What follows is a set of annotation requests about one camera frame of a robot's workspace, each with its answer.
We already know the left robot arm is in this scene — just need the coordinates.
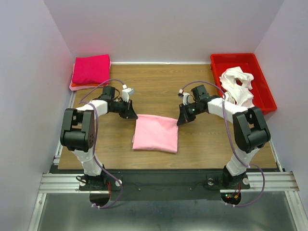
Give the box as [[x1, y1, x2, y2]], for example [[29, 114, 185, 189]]
[[60, 85, 138, 190]]

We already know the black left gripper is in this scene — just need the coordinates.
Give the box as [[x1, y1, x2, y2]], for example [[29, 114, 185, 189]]
[[111, 98, 138, 119]]

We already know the light pink t-shirt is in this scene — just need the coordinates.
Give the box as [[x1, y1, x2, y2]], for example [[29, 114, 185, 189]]
[[132, 114, 178, 154]]

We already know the aluminium frame rail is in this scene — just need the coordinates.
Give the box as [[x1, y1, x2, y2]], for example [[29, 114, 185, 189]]
[[39, 172, 299, 193]]

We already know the red plastic bin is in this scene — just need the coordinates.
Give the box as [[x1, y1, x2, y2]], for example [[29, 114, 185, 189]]
[[210, 53, 277, 115]]

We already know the folded magenta t-shirt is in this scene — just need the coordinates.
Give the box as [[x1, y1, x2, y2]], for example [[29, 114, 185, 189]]
[[72, 54, 111, 85]]

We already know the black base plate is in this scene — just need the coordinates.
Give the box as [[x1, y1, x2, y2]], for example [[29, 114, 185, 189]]
[[77, 169, 250, 201]]

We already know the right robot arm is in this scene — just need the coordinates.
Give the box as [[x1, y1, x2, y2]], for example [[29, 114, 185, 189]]
[[177, 82, 270, 188]]

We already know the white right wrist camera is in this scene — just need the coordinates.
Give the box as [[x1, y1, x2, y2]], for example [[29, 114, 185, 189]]
[[178, 89, 191, 105]]

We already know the folded orange t-shirt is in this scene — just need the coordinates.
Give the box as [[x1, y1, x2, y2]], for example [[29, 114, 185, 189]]
[[70, 82, 99, 88]]

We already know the white crumpled t-shirt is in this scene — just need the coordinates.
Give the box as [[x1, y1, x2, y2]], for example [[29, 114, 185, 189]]
[[219, 66, 255, 108]]

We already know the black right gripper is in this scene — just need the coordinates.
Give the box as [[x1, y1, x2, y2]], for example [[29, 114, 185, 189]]
[[176, 102, 204, 126]]

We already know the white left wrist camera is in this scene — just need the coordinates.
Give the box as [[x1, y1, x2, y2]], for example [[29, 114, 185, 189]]
[[121, 88, 135, 102]]

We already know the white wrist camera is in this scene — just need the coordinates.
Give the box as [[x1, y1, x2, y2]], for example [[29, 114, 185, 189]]
[[121, 88, 135, 102], [178, 89, 191, 105]]

